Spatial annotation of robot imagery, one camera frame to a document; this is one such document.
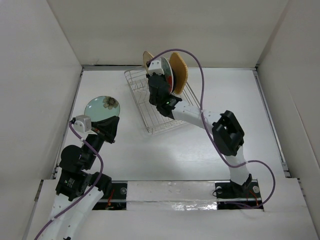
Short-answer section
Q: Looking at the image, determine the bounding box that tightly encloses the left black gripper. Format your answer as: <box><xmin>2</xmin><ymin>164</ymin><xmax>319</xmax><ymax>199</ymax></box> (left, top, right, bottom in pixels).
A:
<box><xmin>83</xmin><ymin>114</ymin><xmax>120</xmax><ymax>168</ymax></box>

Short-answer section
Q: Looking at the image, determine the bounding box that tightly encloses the red and teal plate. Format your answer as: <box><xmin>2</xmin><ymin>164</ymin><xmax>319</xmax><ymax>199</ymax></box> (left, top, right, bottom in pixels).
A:
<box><xmin>160</xmin><ymin>57</ymin><xmax>175</xmax><ymax>93</ymax></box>

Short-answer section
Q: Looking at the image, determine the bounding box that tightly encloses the orange woven square plate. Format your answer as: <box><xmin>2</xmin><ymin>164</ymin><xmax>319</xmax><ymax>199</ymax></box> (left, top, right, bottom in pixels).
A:
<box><xmin>169</xmin><ymin>52</ymin><xmax>188</xmax><ymax>95</ymax></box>

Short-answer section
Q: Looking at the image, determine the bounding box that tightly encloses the beige bird painted plate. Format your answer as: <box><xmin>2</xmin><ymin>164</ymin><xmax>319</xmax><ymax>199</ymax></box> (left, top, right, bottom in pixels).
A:
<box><xmin>142</xmin><ymin>51</ymin><xmax>154</xmax><ymax>73</ymax></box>

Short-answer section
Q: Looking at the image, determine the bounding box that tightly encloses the small black plate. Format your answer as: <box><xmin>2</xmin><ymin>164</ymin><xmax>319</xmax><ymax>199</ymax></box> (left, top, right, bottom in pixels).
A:
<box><xmin>172</xmin><ymin>70</ymin><xmax>179</xmax><ymax>94</ymax></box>

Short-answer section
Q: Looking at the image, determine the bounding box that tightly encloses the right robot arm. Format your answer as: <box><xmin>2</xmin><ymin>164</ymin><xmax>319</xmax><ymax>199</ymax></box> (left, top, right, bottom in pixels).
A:
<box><xmin>146</xmin><ymin>74</ymin><xmax>252</xmax><ymax>198</ymax></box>

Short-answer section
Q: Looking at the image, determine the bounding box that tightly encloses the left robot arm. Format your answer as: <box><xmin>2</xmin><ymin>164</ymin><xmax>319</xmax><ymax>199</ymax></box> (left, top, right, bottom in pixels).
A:
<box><xmin>41</xmin><ymin>115</ymin><xmax>120</xmax><ymax>240</ymax></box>

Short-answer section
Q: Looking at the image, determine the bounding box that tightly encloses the teal flower plate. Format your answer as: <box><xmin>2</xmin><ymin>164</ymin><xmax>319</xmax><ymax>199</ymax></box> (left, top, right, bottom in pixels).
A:
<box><xmin>84</xmin><ymin>96</ymin><xmax>121</xmax><ymax>122</ymax></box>

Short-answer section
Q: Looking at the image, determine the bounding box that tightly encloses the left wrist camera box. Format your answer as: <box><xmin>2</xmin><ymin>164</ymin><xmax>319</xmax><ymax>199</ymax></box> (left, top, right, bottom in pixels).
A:
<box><xmin>73</xmin><ymin>115</ymin><xmax>92</xmax><ymax>133</ymax></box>

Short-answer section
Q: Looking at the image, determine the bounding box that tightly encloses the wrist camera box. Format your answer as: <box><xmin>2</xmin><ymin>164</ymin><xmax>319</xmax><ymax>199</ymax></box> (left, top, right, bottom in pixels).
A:
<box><xmin>147</xmin><ymin>58</ymin><xmax>165</xmax><ymax>76</ymax></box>
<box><xmin>73</xmin><ymin>115</ymin><xmax>92</xmax><ymax>133</ymax></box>

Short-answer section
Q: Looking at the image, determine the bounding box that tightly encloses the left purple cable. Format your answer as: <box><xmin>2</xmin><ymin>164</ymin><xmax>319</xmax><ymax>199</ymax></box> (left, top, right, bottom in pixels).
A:
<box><xmin>33</xmin><ymin>119</ymin><xmax>105</xmax><ymax>240</ymax></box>

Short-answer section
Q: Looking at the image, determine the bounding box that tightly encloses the silver wire dish rack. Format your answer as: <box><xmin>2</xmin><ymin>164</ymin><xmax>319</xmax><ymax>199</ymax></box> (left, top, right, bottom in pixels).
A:
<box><xmin>124</xmin><ymin>66</ymin><xmax>184</xmax><ymax>134</ymax></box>

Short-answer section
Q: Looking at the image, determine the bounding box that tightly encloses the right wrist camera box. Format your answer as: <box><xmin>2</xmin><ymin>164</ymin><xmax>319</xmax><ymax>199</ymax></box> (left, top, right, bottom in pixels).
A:
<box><xmin>147</xmin><ymin>58</ymin><xmax>165</xmax><ymax>76</ymax></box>

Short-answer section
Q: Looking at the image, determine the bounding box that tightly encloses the metal base rail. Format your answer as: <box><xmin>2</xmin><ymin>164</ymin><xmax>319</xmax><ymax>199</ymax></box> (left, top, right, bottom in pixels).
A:
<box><xmin>94</xmin><ymin>180</ymin><xmax>263</xmax><ymax>211</ymax></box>

